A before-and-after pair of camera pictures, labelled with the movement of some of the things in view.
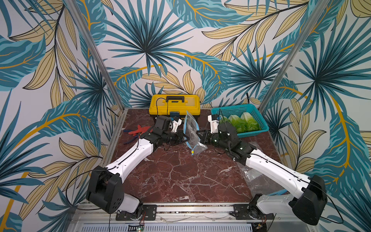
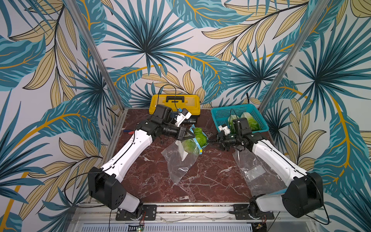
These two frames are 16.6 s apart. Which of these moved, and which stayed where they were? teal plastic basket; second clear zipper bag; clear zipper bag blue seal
Moved: clear zipper bag blue seal
Stayed: second clear zipper bag; teal plastic basket
